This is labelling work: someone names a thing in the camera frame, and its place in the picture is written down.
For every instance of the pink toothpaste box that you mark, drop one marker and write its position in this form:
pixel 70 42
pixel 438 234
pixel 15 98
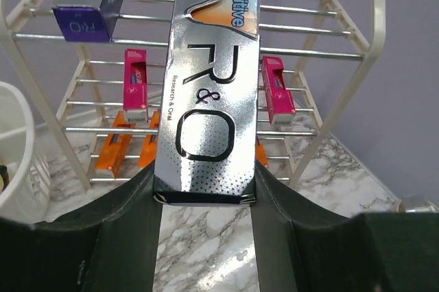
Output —
pixel 135 108
pixel 279 100

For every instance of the orange toothpaste box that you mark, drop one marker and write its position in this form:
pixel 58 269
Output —
pixel 148 152
pixel 112 154
pixel 260 153

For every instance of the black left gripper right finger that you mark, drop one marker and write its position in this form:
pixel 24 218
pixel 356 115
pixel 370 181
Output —
pixel 301 246

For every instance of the cream metal shelf rack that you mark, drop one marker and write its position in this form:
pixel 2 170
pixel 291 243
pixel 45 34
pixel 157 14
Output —
pixel 324 65

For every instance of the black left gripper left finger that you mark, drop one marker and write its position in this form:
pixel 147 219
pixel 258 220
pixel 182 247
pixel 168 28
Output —
pixel 109 244

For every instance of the silver Rio toothpaste box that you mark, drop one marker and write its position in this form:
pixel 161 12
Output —
pixel 207 132
pixel 87 20

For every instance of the white plastic basket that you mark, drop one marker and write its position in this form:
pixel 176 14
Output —
pixel 26 192

